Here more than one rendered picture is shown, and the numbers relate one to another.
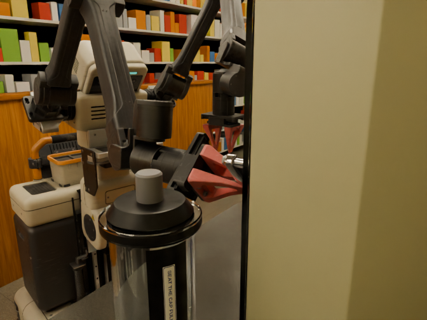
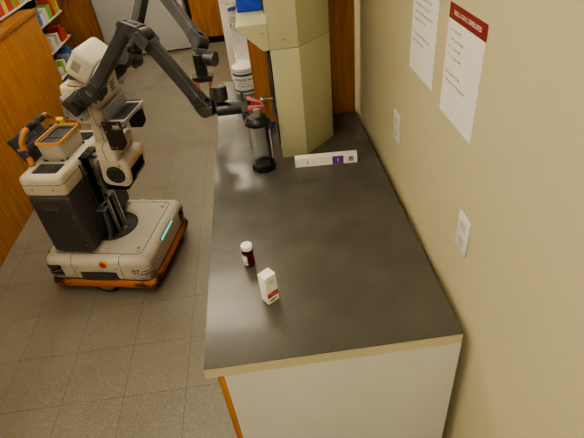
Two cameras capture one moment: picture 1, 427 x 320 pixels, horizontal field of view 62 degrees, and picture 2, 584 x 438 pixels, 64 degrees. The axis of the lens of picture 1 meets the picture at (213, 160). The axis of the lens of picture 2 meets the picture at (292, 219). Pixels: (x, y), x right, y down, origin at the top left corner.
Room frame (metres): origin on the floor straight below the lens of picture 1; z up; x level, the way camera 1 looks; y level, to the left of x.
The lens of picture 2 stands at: (-1.10, 1.01, 1.99)
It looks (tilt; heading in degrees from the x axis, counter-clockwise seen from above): 38 degrees down; 324
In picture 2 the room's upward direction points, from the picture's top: 7 degrees counter-clockwise
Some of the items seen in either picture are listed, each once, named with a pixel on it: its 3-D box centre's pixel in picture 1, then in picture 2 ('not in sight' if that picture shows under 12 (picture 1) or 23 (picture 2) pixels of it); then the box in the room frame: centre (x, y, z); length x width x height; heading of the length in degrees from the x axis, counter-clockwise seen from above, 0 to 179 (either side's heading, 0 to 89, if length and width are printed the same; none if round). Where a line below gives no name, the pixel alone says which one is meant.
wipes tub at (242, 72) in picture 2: not in sight; (244, 77); (1.10, -0.38, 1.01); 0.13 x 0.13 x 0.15
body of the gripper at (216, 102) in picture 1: (223, 106); (201, 70); (0.92, -0.03, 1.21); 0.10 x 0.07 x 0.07; 56
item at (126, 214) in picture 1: (150, 201); (256, 116); (0.35, 0.07, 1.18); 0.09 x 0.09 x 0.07
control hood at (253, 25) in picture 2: not in sight; (251, 27); (0.52, -0.08, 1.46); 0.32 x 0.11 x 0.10; 145
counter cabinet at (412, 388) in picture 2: not in sight; (306, 242); (0.30, -0.08, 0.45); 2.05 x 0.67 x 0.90; 145
